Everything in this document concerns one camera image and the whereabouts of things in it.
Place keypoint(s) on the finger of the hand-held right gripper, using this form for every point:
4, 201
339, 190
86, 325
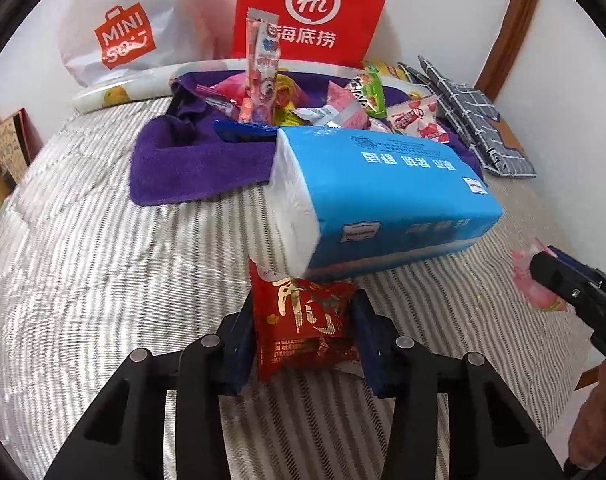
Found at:
590, 274
558, 277

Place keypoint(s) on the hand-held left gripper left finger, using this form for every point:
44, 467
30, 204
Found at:
238, 355

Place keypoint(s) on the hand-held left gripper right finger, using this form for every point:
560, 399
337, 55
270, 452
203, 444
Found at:
373, 355

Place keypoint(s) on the red snack packet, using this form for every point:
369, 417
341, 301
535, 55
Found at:
303, 320

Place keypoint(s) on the pink and yellow snack packet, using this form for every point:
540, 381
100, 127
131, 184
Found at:
285, 95

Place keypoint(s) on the person's right hand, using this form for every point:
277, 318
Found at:
595, 410

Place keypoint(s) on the striped grey quilt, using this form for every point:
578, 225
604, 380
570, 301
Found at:
108, 270

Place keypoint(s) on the blue tissue pack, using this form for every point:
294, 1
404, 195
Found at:
383, 195

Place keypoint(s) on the grey checked cloth with star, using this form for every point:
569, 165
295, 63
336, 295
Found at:
473, 115

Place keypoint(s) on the purple towel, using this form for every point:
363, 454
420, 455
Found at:
183, 160

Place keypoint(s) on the strawberry print snack packet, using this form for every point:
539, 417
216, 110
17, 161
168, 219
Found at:
413, 117

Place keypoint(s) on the blue snack packet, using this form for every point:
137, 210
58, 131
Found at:
243, 130

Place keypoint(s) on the large pink snack packet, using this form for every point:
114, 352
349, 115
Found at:
343, 107

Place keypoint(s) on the green snack packet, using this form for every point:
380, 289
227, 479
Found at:
370, 95

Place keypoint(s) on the yellow drink pack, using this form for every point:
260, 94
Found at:
383, 69

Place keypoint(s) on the fruit print paper roll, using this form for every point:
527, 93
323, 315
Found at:
133, 87

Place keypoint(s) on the long pink stick packet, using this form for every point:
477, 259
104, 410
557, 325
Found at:
260, 65

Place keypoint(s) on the printed book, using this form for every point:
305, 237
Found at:
10, 145

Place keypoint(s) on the red paper bag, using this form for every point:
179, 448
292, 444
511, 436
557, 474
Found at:
323, 45

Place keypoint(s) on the white plastic shopping bag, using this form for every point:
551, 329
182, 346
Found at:
133, 10

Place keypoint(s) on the brown wooden door frame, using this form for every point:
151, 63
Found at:
513, 25

